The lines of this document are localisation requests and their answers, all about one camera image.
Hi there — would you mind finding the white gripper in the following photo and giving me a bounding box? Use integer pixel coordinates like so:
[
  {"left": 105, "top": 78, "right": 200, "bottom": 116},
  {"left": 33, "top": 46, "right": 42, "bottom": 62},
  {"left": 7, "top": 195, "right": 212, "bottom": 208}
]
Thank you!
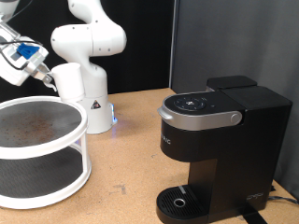
[{"left": 0, "top": 36, "right": 53, "bottom": 88}]

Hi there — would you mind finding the white mug with green-taped handle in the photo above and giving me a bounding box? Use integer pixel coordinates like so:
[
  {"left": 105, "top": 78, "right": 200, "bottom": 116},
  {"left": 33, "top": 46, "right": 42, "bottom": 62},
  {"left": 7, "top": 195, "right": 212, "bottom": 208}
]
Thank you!
[{"left": 43, "top": 62, "right": 86, "bottom": 103}]

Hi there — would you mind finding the black Keurig coffee machine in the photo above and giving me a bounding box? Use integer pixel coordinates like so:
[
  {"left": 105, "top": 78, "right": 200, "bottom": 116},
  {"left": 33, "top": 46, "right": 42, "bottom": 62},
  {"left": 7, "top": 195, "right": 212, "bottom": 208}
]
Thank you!
[{"left": 155, "top": 75, "right": 293, "bottom": 224}]

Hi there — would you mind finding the white two-tier turntable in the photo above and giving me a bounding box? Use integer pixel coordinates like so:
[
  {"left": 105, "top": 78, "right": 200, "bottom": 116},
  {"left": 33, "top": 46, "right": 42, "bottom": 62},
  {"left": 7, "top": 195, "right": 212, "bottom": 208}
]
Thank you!
[{"left": 0, "top": 95, "right": 93, "bottom": 210}]

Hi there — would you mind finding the black curtain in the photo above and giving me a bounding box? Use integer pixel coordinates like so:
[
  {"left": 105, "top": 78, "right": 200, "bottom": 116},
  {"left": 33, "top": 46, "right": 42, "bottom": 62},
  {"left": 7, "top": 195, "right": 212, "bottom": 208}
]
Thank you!
[{"left": 0, "top": 0, "right": 176, "bottom": 102}]

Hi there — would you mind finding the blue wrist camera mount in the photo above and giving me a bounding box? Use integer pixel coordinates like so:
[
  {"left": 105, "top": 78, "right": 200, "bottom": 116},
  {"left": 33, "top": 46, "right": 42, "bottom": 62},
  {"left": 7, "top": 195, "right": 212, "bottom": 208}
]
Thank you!
[{"left": 16, "top": 42, "right": 41, "bottom": 61}]

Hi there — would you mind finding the black tape strap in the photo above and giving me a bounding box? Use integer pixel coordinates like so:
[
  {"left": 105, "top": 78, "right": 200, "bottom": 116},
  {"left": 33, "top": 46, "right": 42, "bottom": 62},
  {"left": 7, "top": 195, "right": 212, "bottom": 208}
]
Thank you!
[{"left": 238, "top": 203, "right": 269, "bottom": 224}]

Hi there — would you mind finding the grey braided power cable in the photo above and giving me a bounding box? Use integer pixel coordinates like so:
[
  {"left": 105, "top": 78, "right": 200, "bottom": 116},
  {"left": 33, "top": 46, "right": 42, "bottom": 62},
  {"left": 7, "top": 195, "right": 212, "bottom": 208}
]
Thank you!
[{"left": 268, "top": 195, "right": 299, "bottom": 205}]

